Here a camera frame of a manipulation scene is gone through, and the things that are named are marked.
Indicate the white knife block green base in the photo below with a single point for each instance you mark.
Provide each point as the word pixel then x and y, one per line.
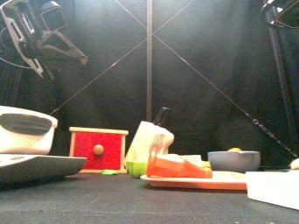
pixel 150 143

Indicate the red wooden drawer box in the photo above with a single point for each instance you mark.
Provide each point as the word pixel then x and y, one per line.
pixel 98 150

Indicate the small green toy piece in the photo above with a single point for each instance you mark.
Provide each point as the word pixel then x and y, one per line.
pixel 110 172

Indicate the yellow toy in bowl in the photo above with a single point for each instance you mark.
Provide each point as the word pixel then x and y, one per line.
pixel 235 149

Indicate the orange cup on tray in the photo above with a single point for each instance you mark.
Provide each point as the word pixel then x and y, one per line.
pixel 175 167

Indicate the pale yellow round toy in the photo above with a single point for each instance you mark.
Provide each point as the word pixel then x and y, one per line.
pixel 295 164

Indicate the grey bowl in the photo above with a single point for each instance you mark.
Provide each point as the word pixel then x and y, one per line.
pixel 234 161

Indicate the white box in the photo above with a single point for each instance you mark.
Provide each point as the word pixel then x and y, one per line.
pixel 274 188

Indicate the vertical metal frame pole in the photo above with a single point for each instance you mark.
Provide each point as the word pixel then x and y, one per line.
pixel 149 58

